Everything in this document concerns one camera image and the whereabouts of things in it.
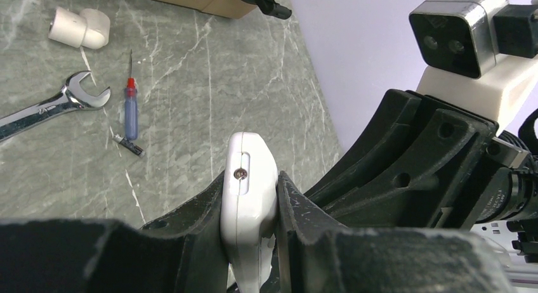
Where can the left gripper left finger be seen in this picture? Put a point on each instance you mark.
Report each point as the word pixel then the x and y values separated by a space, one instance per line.
pixel 180 251

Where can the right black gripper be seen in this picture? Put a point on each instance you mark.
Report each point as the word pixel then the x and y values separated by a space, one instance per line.
pixel 423 163

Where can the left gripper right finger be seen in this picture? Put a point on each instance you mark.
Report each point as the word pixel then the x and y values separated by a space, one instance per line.
pixel 316 253

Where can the white AC remote control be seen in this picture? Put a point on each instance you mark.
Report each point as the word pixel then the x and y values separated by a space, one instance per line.
pixel 249 210

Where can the white pipe elbow fitting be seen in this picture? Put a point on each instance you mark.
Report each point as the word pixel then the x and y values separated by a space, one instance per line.
pixel 90 28

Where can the blue red screwdriver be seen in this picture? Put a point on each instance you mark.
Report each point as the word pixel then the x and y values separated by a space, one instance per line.
pixel 131 104

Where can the silver combination wrench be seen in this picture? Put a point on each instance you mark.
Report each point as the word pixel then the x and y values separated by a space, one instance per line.
pixel 70 98

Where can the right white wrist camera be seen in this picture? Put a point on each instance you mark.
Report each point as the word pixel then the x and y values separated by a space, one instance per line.
pixel 480 55

